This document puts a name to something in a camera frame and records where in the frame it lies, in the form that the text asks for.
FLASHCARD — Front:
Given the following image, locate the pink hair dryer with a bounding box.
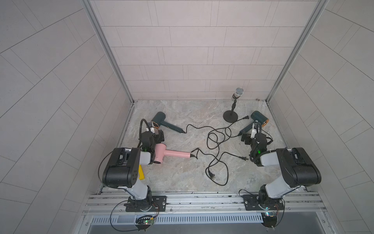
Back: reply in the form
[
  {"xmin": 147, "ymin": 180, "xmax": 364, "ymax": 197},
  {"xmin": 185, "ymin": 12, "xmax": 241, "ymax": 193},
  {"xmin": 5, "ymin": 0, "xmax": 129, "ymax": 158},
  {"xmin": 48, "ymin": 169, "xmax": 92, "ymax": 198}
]
[{"xmin": 153, "ymin": 143, "xmax": 191, "ymax": 164}]

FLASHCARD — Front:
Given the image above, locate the pink dryer black cord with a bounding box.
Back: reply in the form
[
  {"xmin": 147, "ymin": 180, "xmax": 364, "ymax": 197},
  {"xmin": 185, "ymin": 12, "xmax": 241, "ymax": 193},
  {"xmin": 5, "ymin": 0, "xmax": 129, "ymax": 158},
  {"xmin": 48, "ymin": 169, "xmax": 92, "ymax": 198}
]
[{"xmin": 190, "ymin": 147, "xmax": 230, "ymax": 187}]

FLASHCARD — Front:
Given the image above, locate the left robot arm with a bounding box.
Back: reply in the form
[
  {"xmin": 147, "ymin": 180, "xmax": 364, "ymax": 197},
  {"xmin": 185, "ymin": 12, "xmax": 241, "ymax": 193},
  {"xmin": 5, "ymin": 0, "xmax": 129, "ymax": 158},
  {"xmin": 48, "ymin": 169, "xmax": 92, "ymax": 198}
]
[{"xmin": 101, "ymin": 130, "xmax": 167, "ymax": 212}]

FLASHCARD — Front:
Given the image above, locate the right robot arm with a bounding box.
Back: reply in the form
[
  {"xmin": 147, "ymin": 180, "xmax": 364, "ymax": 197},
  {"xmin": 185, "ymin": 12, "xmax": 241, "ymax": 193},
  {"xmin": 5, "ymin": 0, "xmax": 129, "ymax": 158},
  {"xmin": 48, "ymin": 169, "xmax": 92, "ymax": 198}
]
[{"xmin": 242, "ymin": 133, "xmax": 321, "ymax": 210}]

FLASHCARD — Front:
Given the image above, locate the left green hair dryer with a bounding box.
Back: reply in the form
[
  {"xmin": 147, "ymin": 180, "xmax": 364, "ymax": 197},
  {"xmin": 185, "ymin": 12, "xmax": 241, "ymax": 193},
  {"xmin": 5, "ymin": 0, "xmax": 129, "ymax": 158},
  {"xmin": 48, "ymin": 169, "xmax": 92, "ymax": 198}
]
[{"xmin": 152, "ymin": 112, "xmax": 186, "ymax": 134}]

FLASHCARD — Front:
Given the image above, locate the green hair dryer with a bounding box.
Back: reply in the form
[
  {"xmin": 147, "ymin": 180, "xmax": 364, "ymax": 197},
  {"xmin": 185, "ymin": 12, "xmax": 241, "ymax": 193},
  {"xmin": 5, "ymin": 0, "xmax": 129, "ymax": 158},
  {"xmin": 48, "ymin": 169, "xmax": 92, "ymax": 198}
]
[
  {"xmin": 239, "ymin": 111, "xmax": 269, "ymax": 135},
  {"xmin": 152, "ymin": 112, "xmax": 186, "ymax": 134}
]

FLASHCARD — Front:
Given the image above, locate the right green hair dryer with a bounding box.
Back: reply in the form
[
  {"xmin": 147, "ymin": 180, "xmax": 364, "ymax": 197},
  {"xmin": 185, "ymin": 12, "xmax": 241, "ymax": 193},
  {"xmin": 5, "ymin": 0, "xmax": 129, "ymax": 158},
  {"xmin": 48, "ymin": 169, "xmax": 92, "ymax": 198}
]
[{"xmin": 239, "ymin": 111, "xmax": 269, "ymax": 135}]

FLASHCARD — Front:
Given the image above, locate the yellow triangular plastic piece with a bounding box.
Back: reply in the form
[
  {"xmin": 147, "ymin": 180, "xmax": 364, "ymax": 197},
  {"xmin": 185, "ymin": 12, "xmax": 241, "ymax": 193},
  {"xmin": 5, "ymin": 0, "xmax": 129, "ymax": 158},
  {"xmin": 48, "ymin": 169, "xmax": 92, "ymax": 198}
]
[{"xmin": 138, "ymin": 165, "xmax": 145, "ymax": 180}]

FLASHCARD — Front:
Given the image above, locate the microphone on black stand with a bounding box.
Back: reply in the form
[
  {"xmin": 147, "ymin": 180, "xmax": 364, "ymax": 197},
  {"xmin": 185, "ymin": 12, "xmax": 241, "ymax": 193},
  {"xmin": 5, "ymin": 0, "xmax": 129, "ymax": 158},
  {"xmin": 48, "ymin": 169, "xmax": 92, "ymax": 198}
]
[{"xmin": 223, "ymin": 87, "xmax": 244, "ymax": 123}]

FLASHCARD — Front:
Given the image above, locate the right circuit board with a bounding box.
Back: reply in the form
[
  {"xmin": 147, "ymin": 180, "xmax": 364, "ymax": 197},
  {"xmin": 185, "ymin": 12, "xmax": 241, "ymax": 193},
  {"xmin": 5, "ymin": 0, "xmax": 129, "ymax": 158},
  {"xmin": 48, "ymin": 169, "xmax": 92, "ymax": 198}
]
[{"xmin": 261, "ymin": 213, "xmax": 278, "ymax": 228}]

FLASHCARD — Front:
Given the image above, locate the circuit board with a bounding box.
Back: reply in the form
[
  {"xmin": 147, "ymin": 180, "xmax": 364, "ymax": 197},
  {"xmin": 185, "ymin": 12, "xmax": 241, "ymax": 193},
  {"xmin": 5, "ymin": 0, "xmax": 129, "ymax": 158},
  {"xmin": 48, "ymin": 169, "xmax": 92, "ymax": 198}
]
[
  {"xmin": 261, "ymin": 213, "xmax": 278, "ymax": 228},
  {"xmin": 135, "ymin": 215, "xmax": 155, "ymax": 226}
]

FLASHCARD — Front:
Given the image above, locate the left circuit board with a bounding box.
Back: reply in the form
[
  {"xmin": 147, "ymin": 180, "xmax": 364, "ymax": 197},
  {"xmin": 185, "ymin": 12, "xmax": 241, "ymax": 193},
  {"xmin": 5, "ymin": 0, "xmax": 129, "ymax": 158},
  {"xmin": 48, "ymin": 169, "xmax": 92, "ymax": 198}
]
[{"xmin": 135, "ymin": 215, "xmax": 155, "ymax": 226}]

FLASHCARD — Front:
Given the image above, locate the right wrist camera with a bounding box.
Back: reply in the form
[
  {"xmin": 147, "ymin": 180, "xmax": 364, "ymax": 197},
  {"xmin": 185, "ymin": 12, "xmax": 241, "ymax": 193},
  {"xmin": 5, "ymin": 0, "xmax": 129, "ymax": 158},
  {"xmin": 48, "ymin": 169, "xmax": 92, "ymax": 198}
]
[{"xmin": 251, "ymin": 122, "xmax": 262, "ymax": 138}]

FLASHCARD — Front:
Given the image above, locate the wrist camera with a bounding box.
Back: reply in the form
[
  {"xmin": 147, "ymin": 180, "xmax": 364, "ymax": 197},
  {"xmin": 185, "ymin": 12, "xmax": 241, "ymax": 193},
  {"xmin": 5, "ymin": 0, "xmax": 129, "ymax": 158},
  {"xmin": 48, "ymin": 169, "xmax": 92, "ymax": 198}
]
[
  {"xmin": 251, "ymin": 122, "xmax": 262, "ymax": 138},
  {"xmin": 146, "ymin": 122, "xmax": 159, "ymax": 135}
]

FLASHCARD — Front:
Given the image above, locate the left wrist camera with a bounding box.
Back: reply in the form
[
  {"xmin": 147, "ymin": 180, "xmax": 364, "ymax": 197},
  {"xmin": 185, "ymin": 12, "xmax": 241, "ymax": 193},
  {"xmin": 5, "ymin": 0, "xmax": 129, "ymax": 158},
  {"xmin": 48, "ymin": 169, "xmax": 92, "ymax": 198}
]
[{"xmin": 146, "ymin": 122, "xmax": 159, "ymax": 135}]

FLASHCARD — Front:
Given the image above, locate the right green dryer cord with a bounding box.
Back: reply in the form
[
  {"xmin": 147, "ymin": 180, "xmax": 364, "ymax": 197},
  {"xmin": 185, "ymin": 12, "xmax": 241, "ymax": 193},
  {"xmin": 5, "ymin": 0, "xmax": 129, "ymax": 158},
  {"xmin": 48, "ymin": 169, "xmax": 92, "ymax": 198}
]
[{"xmin": 206, "ymin": 115, "xmax": 249, "ymax": 150}]

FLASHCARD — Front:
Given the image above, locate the green dryer cord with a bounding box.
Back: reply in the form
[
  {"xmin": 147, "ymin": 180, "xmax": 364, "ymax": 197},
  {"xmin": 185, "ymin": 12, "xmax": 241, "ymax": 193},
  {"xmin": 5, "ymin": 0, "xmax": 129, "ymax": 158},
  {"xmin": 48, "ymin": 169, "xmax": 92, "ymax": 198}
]
[
  {"xmin": 206, "ymin": 115, "xmax": 249, "ymax": 150},
  {"xmin": 184, "ymin": 124, "xmax": 249, "ymax": 161}
]

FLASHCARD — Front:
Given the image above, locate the left green dryer cord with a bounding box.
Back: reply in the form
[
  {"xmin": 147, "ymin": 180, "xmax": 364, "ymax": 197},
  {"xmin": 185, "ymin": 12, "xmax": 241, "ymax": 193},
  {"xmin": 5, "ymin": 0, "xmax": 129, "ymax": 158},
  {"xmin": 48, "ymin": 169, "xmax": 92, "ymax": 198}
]
[{"xmin": 184, "ymin": 124, "xmax": 249, "ymax": 161}]

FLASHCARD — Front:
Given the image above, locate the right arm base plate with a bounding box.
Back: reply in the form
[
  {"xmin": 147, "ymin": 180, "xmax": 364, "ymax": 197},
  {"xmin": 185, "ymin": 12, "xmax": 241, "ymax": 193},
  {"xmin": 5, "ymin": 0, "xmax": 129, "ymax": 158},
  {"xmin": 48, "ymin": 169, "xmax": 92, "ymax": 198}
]
[{"xmin": 240, "ymin": 194, "xmax": 284, "ymax": 211}]

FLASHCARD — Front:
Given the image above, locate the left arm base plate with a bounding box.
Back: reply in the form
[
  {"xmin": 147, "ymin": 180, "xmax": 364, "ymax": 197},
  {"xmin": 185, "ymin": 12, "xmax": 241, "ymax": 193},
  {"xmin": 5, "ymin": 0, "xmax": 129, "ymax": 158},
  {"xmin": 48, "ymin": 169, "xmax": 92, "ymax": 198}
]
[{"xmin": 124, "ymin": 196, "xmax": 167, "ymax": 212}]

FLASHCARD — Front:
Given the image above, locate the aluminium rail frame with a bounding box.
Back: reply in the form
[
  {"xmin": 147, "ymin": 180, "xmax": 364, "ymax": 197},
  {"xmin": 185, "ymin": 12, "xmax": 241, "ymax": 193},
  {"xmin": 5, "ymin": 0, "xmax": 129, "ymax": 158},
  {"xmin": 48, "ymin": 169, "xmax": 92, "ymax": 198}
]
[{"xmin": 83, "ymin": 191, "xmax": 327, "ymax": 215}]

